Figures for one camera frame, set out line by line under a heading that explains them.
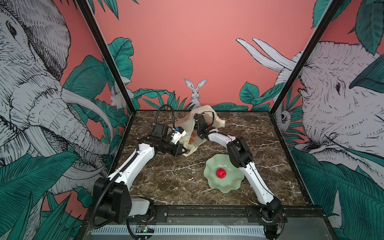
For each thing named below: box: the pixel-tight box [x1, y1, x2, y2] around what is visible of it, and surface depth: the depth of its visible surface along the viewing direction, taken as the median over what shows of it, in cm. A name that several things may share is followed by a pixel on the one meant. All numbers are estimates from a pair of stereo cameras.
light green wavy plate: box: [203, 154, 245, 194], surface depth 87 cm
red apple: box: [216, 168, 227, 179], surface depth 85 cm
